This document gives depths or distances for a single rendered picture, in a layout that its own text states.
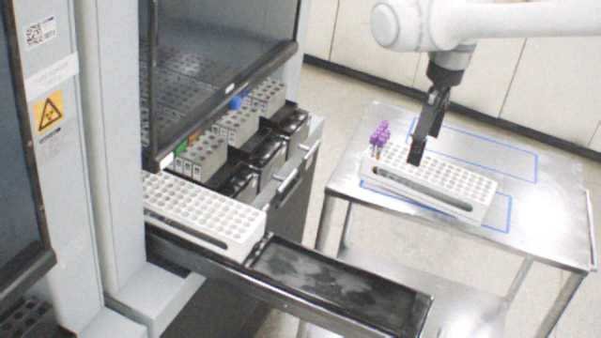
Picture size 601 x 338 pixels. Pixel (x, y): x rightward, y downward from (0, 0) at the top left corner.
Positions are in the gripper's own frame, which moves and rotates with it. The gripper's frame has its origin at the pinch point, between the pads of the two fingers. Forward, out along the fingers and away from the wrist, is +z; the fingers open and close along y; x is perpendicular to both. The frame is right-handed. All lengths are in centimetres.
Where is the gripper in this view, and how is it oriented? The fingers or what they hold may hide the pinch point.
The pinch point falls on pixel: (423, 145)
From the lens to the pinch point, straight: 131.7
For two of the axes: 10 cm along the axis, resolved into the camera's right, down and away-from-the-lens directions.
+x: -8.8, -3.7, 3.0
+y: 4.6, -4.9, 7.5
